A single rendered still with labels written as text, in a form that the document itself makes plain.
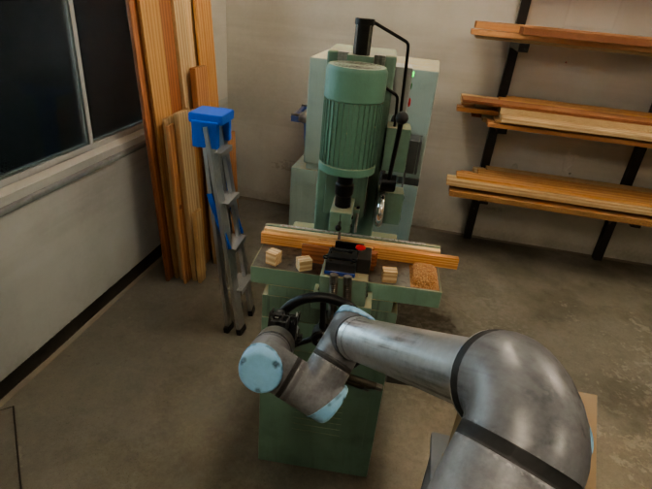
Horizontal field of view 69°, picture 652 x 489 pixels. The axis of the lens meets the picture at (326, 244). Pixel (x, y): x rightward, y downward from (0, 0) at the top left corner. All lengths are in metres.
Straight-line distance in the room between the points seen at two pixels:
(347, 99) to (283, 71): 2.56
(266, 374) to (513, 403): 0.59
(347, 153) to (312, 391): 0.71
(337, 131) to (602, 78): 2.74
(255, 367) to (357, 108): 0.76
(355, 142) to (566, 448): 1.07
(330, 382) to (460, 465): 0.54
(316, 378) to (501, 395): 0.55
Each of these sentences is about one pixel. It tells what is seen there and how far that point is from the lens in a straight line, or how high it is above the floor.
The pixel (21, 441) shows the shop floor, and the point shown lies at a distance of 2.39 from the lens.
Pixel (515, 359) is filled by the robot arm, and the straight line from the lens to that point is 0.51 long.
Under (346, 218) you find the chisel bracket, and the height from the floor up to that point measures 1.05.
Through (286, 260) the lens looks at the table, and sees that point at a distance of 1.56.
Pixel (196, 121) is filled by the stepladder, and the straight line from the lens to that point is 2.25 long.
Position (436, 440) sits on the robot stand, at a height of 0.55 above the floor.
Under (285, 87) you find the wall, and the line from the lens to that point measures 3.92.
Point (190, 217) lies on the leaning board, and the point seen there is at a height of 0.43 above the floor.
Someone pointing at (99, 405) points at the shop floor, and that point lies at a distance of 2.43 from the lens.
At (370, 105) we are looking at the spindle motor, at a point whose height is 1.41.
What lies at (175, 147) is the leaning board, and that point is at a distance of 2.80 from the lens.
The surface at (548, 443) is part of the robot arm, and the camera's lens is 0.48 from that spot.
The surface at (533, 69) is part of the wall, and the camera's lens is 3.79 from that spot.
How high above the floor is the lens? 1.68
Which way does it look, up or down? 28 degrees down
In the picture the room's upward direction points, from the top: 5 degrees clockwise
